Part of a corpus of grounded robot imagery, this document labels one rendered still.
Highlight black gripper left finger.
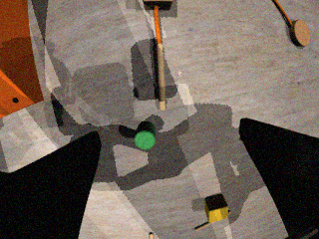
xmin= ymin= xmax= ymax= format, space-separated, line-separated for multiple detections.
xmin=0 ymin=131 xmax=103 ymax=239

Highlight round wooden button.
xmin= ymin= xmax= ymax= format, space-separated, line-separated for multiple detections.
xmin=288 ymin=20 xmax=311 ymax=47

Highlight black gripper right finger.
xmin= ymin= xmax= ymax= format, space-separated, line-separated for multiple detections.
xmin=238 ymin=119 xmax=319 ymax=239

